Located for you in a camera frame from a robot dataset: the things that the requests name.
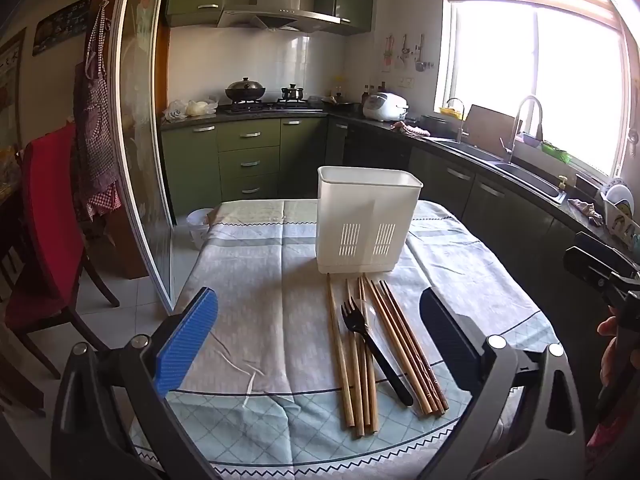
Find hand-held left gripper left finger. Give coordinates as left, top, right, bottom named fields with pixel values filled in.
left=50, top=286, right=221, bottom=480

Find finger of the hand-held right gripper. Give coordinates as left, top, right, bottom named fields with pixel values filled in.
left=563, top=232, right=640, bottom=289

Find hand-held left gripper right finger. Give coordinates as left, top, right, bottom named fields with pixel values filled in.
left=419, top=287, right=587, bottom=480

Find dark wooden chopstick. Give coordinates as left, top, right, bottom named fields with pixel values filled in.
left=383, top=279, right=450, bottom=409
left=363, top=273, right=433, bottom=417
left=370, top=281, right=441, bottom=415
left=379, top=280, right=446, bottom=412

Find black plastic fork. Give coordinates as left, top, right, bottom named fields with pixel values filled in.
left=341, top=296, right=415, bottom=407

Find clear plastic spoon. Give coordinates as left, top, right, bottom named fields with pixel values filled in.
left=357, top=300, right=383, bottom=356

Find white plastic utensil holder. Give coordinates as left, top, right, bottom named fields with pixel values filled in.
left=316, top=165, right=424, bottom=275

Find hanging kitchen utensils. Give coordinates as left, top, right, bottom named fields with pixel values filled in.
left=382, top=34, right=433, bottom=73

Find person's right hand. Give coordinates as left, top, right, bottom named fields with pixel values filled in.
left=597, top=315, right=622, bottom=388

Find grey dish cloth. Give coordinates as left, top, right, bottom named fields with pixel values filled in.
left=567, top=199, right=606, bottom=226

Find dish rack with plates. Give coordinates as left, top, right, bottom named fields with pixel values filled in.
left=600, top=180, right=640, bottom=248

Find pale checked tablecloth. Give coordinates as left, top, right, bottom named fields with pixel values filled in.
left=132, top=199, right=558, bottom=480

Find steel double sink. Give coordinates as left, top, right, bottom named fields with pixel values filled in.
left=435, top=137, right=568, bottom=201

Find white trash bin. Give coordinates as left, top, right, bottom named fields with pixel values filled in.
left=186, top=208, right=216, bottom=251

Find green plastic container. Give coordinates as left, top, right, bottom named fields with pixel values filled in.
left=542, top=141, right=571, bottom=163

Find tall steel faucet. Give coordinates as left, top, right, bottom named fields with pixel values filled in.
left=502, top=95, right=544, bottom=163

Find wooden cutting board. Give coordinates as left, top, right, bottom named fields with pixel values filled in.
left=462, top=104, right=521, bottom=161

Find green lower cabinets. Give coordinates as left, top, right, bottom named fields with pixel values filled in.
left=161, top=115, right=640, bottom=311

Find small steel faucet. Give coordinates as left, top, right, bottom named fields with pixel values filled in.
left=445, top=97, right=467, bottom=143

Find red covered chair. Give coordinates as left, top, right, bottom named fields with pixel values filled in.
left=5, top=122, right=121, bottom=381

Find dark cooking pot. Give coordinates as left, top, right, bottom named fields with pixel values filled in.
left=420, top=114, right=451, bottom=136

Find flower print glass sliding door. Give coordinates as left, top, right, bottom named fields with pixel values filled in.
left=107, top=0, right=176, bottom=311

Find pink cloth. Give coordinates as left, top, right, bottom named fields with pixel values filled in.
left=390, top=121, right=431, bottom=138

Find kitchen window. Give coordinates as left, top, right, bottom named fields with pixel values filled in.
left=435, top=0, right=631, bottom=181

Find white rice cooker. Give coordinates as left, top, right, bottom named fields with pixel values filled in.
left=362, top=92, right=410, bottom=123

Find black gas stove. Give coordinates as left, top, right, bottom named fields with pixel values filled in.
left=220, top=100, right=323, bottom=113

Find checked apron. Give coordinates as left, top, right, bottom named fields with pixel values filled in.
left=74, top=2, right=123, bottom=221

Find black wok with lid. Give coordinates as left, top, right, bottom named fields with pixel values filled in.
left=225, top=77, right=267, bottom=103

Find dark frying pan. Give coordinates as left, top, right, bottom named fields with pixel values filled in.
left=322, top=95, right=361, bottom=111

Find steel range hood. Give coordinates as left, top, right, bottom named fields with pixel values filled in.
left=216, top=0, right=342, bottom=31

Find framed wall poster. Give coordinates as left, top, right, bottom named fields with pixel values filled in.
left=0, top=27, right=26, bottom=148

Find dark wall picture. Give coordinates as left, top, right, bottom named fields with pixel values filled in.
left=32, top=0, right=93, bottom=56

